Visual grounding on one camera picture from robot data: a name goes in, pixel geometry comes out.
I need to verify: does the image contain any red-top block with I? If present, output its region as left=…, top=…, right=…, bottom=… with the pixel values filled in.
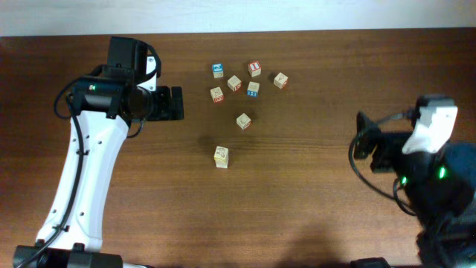
left=248, top=61, right=262, bottom=77

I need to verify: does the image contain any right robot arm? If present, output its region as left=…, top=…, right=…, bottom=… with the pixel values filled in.
left=348, top=112, right=475, bottom=267

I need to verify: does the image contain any sailboat block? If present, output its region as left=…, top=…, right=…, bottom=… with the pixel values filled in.
left=216, top=162, right=228, bottom=168

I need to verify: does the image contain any yellow-edged block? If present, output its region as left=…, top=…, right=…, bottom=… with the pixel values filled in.
left=214, top=146, right=229, bottom=162

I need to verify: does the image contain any butterfly block, red side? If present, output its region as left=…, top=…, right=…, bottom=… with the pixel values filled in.
left=210, top=87, right=224, bottom=103

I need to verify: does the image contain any blue-top block with 2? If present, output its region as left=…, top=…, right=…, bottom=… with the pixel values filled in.
left=212, top=63, right=224, bottom=78

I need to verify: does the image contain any block with red E side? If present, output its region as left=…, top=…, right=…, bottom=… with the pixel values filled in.
left=227, top=75, right=242, bottom=92

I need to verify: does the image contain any acorn block with green N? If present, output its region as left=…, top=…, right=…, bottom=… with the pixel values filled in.
left=236, top=113, right=251, bottom=130

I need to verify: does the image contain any ice cream cone block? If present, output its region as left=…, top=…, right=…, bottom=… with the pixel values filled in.
left=274, top=72, right=289, bottom=89

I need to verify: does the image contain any block with 8, blue side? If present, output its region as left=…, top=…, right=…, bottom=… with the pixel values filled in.
left=247, top=81, right=260, bottom=97

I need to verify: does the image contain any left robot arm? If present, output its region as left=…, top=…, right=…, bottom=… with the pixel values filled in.
left=13, top=76, right=184, bottom=268

